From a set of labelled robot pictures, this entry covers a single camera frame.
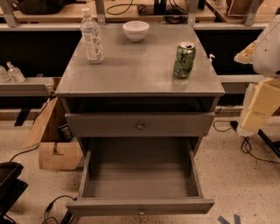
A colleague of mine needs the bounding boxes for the black cable right floor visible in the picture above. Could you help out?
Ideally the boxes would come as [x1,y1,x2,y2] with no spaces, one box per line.
[213,119,280,165]

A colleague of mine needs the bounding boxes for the white ceramic bowl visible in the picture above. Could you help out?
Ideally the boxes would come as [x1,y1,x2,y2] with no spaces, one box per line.
[122,21,150,43]

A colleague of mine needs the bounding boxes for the brown cardboard box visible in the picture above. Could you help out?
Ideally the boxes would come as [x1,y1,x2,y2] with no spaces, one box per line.
[21,97,83,171]

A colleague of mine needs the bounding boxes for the grey drawer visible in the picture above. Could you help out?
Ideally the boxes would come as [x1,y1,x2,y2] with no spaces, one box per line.
[66,137,214,217]
[65,112,214,137]

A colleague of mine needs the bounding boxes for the grey wooden drawer cabinet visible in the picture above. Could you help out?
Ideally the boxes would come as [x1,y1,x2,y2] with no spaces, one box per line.
[54,22,226,187]

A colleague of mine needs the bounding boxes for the black stand leg right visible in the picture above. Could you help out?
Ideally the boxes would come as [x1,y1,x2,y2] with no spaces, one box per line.
[258,129,280,158]

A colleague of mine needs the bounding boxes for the black power adapter left floor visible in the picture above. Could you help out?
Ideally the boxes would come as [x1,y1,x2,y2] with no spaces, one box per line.
[41,194,77,224]

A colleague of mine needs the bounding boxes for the grey top drawer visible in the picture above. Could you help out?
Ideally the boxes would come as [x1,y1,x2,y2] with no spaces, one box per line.
[65,112,214,137]

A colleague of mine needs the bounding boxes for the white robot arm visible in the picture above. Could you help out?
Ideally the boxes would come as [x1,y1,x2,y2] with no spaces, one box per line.
[234,15,280,137]

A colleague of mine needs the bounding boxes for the green soda can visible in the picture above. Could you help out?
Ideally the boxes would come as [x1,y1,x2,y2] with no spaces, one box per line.
[173,41,196,79]

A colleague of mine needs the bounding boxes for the black chair base left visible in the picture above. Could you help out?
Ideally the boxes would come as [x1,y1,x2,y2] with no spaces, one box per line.
[0,162,28,224]

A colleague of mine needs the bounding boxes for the small white pump bottle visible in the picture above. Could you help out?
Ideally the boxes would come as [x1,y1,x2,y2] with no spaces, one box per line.
[208,53,215,62]

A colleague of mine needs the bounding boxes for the clear plastic water bottle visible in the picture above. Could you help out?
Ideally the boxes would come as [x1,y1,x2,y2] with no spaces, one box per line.
[80,8,104,64]

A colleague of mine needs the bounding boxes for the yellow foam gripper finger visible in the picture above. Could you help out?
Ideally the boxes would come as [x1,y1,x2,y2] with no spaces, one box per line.
[237,78,280,137]

